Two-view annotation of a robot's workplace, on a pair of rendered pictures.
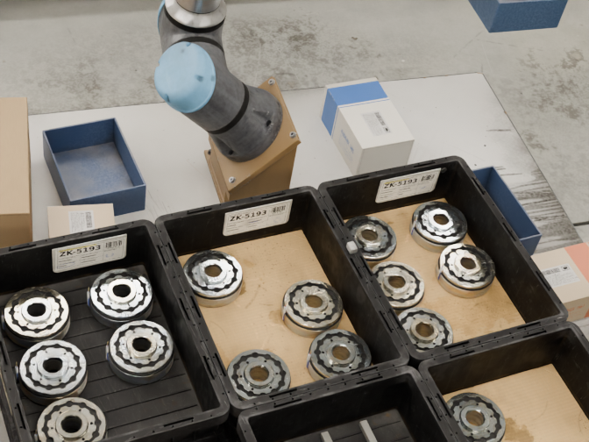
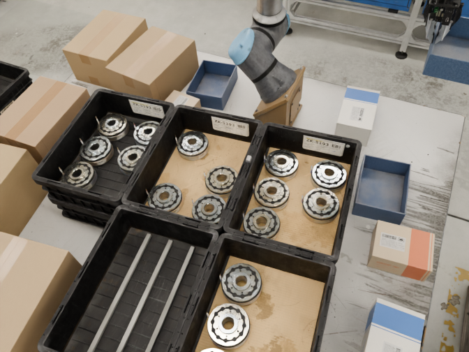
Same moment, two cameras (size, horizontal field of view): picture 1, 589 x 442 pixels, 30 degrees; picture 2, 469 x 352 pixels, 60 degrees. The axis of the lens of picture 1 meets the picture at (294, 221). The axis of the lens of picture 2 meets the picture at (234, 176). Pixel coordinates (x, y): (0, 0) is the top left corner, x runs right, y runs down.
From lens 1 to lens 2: 1.12 m
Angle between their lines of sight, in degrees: 34
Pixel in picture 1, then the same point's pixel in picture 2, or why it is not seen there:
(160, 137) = not seen: hidden behind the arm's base
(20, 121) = (182, 48)
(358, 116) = (350, 106)
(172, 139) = not seen: hidden behind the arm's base
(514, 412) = (275, 293)
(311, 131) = (332, 108)
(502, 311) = (324, 239)
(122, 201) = (210, 101)
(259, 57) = (405, 86)
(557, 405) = (303, 306)
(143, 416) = (112, 187)
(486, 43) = not seen: outside the picture
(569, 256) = (410, 235)
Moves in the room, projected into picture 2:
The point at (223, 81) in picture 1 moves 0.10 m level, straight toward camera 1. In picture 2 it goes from (256, 53) to (236, 68)
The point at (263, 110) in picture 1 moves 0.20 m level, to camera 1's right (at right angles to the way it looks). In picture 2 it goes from (278, 78) to (322, 108)
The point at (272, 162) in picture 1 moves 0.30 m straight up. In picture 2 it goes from (273, 107) to (273, 32)
